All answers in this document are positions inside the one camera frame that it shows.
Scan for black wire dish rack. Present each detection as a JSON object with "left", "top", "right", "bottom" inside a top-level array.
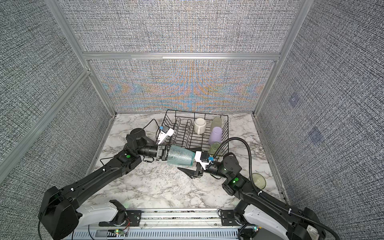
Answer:
[{"left": 161, "top": 110, "right": 229, "bottom": 151}]

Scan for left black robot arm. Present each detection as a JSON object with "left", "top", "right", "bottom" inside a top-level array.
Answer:
[{"left": 38, "top": 127, "right": 174, "bottom": 240}]

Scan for teal transparent cup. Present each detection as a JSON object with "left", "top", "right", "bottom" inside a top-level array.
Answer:
[{"left": 167, "top": 145, "right": 195, "bottom": 167}]

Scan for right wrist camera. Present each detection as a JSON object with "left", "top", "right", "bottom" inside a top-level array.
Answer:
[{"left": 194, "top": 151, "right": 215, "bottom": 170}]

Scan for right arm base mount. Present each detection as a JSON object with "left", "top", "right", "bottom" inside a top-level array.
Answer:
[{"left": 218, "top": 200, "right": 250, "bottom": 226}]

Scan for aluminium front rail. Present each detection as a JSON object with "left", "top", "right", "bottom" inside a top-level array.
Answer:
[{"left": 53, "top": 207, "right": 307, "bottom": 232}]

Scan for pale frosted tall cup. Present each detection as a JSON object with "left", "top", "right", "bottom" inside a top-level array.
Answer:
[{"left": 210, "top": 116, "right": 222, "bottom": 132}]

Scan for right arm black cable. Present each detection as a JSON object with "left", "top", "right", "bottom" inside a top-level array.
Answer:
[{"left": 212, "top": 136, "right": 342, "bottom": 240}]

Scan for green transparent cup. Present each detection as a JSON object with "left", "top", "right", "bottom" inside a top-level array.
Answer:
[{"left": 209, "top": 142, "right": 221, "bottom": 156}]

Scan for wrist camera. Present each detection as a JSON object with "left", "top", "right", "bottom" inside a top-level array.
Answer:
[
  {"left": 156, "top": 126, "right": 175, "bottom": 145},
  {"left": 194, "top": 151, "right": 215, "bottom": 170}
]

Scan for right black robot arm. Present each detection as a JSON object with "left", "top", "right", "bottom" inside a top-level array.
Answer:
[{"left": 180, "top": 153, "right": 326, "bottom": 240}]

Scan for purple plastic cup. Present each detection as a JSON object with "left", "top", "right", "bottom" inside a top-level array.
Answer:
[{"left": 209, "top": 127, "right": 223, "bottom": 145}]

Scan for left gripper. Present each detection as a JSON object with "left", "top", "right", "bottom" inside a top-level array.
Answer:
[{"left": 137, "top": 144, "right": 183, "bottom": 162}]

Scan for light green glass cup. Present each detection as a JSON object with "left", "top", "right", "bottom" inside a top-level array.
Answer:
[{"left": 252, "top": 173, "right": 267, "bottom": 190}]

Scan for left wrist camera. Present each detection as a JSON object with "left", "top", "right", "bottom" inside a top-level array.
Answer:
[{"left": 156, "top": 126, "right": 175, "bottom": 145}]

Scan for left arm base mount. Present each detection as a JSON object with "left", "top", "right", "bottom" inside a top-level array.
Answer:
[{"left": 99, "top": 200, "right": 143, "bottom": 227}]

